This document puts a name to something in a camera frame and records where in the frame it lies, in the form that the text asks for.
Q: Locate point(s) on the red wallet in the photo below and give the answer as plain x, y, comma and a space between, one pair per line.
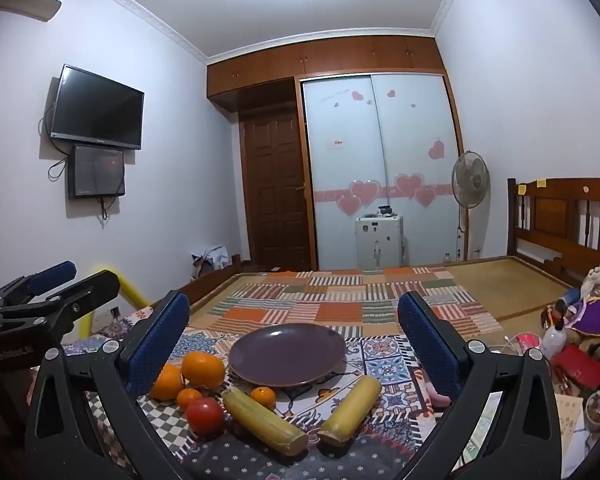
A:
580, 367

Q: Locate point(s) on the frosted wardrobe with heart stickers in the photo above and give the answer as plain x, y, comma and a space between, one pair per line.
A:
380, 160

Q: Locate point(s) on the small black wall monitor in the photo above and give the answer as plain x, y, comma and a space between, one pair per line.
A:
97, 170

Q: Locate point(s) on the wooden bed footboard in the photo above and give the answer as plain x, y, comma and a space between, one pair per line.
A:
210, 280

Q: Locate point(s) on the brown wooden door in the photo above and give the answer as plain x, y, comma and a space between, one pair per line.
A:
277, 190

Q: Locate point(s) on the small tangerine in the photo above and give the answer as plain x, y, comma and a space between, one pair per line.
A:
262, 395
189, 397

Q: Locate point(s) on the plush toy in purple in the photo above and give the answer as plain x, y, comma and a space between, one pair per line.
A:
592, 305

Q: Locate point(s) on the large orange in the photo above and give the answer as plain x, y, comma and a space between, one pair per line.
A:
203, 370
166, 384

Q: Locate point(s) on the purple round plate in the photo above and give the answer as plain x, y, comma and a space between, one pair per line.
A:
285, 352

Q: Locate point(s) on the wooden bed headboard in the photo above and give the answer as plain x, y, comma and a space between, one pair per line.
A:
555, 220

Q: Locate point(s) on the patchwork striped mat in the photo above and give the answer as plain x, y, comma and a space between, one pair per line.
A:
330, 300

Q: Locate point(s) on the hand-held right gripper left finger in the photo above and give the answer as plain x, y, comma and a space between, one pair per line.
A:
160, 342

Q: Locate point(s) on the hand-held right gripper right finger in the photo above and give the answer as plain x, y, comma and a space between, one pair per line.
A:
430, 350

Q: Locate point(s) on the yellow foam tube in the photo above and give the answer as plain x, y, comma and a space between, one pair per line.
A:
130, 292

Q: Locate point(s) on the red tomato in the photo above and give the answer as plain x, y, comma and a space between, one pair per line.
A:
205, 416

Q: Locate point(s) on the standing electric fan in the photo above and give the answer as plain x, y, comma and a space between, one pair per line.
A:
471, 180

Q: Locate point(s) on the brown overhead wooden cabinets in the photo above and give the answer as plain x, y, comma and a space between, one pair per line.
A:
330, 55

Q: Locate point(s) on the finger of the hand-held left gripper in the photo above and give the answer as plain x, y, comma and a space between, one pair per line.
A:
55, 274
92, 287

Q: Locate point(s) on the black wall television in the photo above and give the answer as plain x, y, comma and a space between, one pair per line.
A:
97, 107

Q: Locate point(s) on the small white cabinet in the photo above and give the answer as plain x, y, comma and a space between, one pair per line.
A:
380, 240

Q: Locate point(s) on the grey bag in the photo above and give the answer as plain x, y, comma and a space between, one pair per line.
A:
212, 260

